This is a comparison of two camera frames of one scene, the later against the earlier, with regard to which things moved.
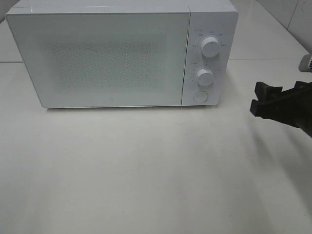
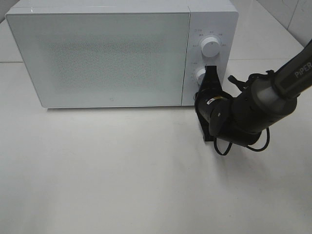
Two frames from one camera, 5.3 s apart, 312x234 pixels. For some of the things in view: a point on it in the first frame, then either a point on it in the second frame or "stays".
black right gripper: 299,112 to 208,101
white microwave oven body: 97,53 stays
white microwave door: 104,59 stays
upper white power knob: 210,47 stays
